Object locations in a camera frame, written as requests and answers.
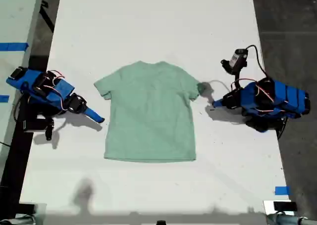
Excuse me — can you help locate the black slanted strut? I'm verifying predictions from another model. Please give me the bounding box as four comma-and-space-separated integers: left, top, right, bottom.
39, 0, 55, 34

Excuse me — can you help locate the grey hose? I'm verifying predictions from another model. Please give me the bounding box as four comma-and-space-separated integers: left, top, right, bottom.
266, 211, 317, 225
0, 214, 35, 225

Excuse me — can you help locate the black camera stalk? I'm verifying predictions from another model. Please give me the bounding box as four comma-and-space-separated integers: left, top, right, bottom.
233, 72, 244, 90

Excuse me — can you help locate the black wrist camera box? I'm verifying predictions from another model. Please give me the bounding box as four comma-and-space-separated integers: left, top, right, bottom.
23, 118, 54, 141
220, 48, 249, 76

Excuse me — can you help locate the long blue tape strip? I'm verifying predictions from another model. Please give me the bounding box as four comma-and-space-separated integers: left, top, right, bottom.
0, 42, 30, 52

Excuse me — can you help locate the long black bar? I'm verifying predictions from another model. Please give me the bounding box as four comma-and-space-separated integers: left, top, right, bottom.
0, 56, 49, 212

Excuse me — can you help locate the black camera cable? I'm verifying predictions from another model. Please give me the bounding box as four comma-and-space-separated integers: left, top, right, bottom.
246, 44, 269, 79
12, 95, 23, 123

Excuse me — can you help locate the small black box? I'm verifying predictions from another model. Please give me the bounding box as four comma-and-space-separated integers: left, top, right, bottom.
17, 203, 38, 215
273, 201, 298, 212

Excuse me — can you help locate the pale green t-shirt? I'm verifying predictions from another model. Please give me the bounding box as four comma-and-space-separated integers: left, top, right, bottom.
93, 60, 202, 164

